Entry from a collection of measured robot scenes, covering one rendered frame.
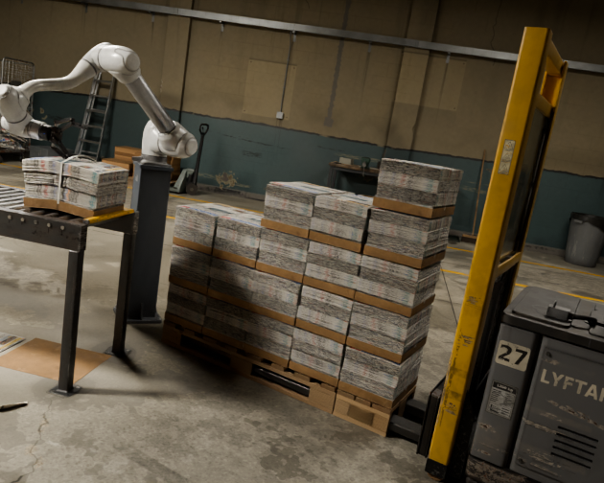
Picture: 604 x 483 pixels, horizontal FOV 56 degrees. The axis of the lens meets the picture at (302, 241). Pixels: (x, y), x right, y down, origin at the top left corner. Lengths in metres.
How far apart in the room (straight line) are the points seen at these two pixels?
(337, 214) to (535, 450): 1.30
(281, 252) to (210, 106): 7.43
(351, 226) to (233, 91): 7.54
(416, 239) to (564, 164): 7.44
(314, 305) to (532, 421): 1.11
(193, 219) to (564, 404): 2.03
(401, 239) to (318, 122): 7.20
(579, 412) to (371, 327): 0.93
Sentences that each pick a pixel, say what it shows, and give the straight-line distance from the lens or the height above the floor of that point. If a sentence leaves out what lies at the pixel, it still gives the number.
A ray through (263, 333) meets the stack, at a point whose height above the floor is 0.28.
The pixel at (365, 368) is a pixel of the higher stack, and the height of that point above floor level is 0.29.
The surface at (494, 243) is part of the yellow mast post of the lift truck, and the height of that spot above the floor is 1.05.
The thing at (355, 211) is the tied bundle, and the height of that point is 1.02.
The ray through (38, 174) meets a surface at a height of 0.96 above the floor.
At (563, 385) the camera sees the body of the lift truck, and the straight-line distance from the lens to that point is 2.42.
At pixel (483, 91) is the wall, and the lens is 9.69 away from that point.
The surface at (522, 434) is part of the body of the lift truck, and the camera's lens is 2.51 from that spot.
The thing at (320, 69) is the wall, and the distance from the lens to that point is 9.76.
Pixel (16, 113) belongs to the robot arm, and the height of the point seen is 1.22.
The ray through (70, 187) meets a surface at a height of 0.93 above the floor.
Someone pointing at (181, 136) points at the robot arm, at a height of 1.21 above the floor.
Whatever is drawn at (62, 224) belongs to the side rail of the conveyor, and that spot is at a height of 0.79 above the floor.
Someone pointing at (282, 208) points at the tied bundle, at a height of 0.95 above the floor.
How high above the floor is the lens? 1.37
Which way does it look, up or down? 11 degrees down
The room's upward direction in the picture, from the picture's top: 9 degrees clockwise
